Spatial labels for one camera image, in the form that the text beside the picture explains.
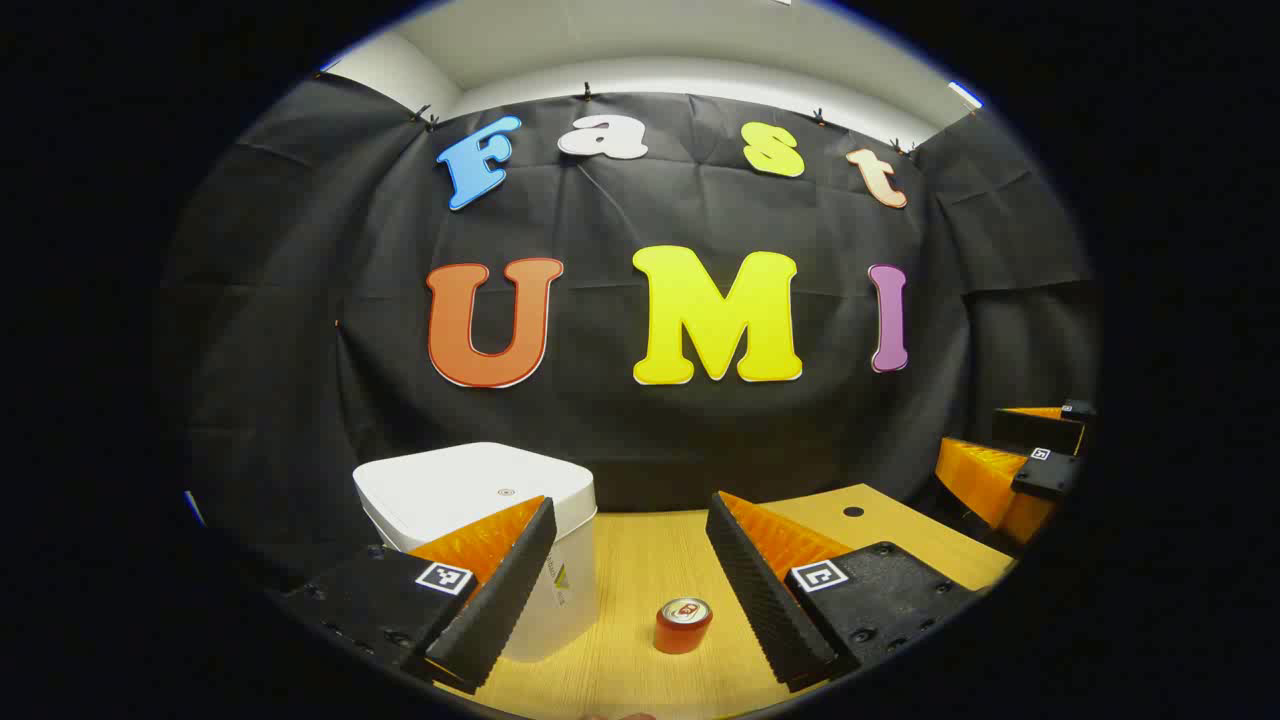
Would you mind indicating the black backdrop cloth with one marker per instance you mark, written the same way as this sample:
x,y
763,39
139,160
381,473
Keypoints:
x,y
600,420

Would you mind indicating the wooden desktop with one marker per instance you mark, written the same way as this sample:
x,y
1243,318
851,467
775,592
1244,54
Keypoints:
x,y
620,560

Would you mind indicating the white desktop garbage bin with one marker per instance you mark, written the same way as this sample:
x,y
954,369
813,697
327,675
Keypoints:
x,y
470,485

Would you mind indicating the red pop can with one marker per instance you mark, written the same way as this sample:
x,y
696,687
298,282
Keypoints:
x,y
683,628

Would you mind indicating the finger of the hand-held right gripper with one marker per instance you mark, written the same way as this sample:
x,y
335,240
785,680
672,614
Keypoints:
x,y
985,480
1040,430

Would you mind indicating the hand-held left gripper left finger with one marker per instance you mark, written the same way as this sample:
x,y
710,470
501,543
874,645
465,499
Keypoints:
x,y
505,590

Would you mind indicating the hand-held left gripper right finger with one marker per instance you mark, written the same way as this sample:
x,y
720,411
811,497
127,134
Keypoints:
x,y
765,600

